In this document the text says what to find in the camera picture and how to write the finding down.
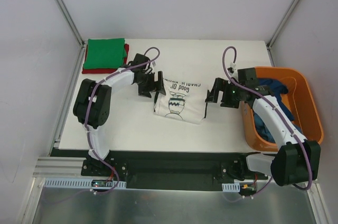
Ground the white cable duct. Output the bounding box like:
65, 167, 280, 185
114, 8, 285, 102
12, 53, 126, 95
44, 178, 127, 190
222, 182, 240, 193

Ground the blue t shirts pile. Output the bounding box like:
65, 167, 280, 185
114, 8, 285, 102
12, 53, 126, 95
253, 78, 302, 144

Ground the folded green t shirt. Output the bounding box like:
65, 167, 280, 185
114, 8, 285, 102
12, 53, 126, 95
83, 38, 126, 70

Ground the right white cable duct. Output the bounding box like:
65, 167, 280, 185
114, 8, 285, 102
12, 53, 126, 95
222, 182, 240, 193

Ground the aluminium frame post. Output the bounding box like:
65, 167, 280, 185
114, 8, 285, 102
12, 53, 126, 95
39, 0, 86, 48
267, 0, 301, 51

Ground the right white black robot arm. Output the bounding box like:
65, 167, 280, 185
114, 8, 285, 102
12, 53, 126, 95
205, 68, 321, 190

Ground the right aluminium frame post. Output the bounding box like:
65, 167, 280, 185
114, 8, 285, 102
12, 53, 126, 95
267, 0, 301, 51

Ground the white green sleeved t shirt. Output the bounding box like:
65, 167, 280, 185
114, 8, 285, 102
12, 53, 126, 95
154, 78, 208, 124

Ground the left aluminium frame post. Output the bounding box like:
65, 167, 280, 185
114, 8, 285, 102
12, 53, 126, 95
39, 0, 86, 48

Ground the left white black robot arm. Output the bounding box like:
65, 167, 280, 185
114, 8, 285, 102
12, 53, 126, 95
73, 53, 166, 176

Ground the aluminium rail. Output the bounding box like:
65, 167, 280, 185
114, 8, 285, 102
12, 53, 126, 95
33, 156, 317, 182

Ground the orange plastic tub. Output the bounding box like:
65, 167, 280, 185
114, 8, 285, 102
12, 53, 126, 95
239, 67, 324, 152

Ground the folded red t shirt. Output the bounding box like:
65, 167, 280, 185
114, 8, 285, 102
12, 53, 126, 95
81, 43, 129, 74

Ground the left white cable duct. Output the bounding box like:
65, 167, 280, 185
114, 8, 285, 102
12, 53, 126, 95
44, 178, 127, 190

